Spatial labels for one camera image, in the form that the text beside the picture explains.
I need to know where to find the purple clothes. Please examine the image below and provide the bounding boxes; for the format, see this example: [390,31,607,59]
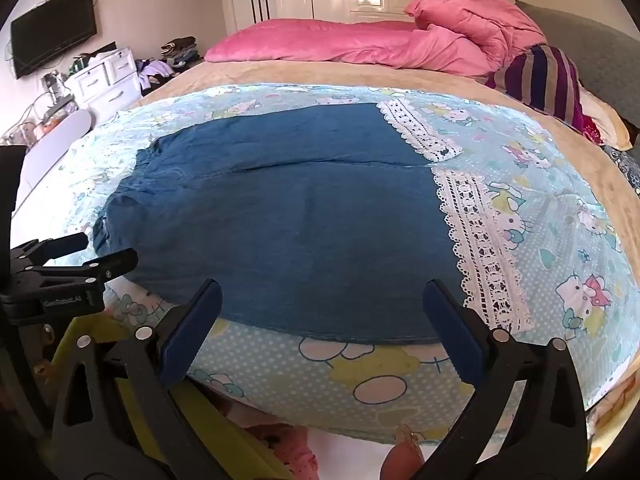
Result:
[134,57,175,88]

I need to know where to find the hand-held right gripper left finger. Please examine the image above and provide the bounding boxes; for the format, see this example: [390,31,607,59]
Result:
[47,279,223,480]

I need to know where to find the black wall television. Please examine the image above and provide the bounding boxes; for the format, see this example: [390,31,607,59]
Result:
[10,0,98,80]

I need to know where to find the grey padded headboard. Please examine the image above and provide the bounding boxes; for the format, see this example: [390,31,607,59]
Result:
[515,0,640,126]

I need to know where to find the pink blanket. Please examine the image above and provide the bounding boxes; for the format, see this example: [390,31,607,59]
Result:
[205,17,493,80]

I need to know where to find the bed with beige sheet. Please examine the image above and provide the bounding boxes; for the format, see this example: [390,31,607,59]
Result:
[135,57,640,411]

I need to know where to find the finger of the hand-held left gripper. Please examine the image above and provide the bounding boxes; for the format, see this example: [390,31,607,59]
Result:
[30,247,139,282]
[10,232,89,267]

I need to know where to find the person's green clothing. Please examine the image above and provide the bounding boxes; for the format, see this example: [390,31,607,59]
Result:
[47,312,296,480]

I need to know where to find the white rounded table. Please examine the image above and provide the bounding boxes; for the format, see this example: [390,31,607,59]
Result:
[12,109,94,206]

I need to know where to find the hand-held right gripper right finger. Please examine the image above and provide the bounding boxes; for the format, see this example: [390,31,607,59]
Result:
[415,279,587,480]

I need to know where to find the white drawer cabinet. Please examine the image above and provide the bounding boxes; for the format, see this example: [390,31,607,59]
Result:
[66,47,142,112]

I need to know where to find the pink duvet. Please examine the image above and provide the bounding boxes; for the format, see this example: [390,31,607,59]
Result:
[404,0,550,70]

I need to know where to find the blue denim pants lace trim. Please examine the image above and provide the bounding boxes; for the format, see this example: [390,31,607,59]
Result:
[92,96,535,346]

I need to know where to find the cream pillow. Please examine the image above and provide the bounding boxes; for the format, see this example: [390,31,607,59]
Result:
[580,87,638,152]

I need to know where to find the cartoon printed blanket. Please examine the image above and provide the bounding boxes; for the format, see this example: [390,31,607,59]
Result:
[10,82,636,446]

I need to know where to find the pink fuzzy slipper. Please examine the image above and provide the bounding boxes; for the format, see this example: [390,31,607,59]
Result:
[247,422,318,480]

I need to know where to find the striped purple cushion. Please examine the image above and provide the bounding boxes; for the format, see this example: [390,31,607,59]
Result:
[485,44,586,128]

